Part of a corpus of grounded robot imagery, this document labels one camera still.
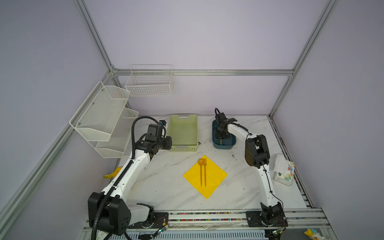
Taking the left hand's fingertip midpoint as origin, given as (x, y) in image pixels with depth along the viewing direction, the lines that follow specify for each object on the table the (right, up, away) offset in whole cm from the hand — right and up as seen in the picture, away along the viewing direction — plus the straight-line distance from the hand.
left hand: (167, 141), depth 82 cm
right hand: (+33, +2, +26) cm, 42 cm away
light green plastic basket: (+6, +6, +31) cm, 32 cm away
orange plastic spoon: (+19, -14, +12) cm, 27 cm away
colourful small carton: (+67, -17, +2) cm, 69 cm away
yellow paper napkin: (+28, -22, +7) cm, 36 cm away
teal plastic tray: (+38, -3, +19) cm, 42 cm away
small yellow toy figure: (+71, -42, -14) cm, 83 cm away
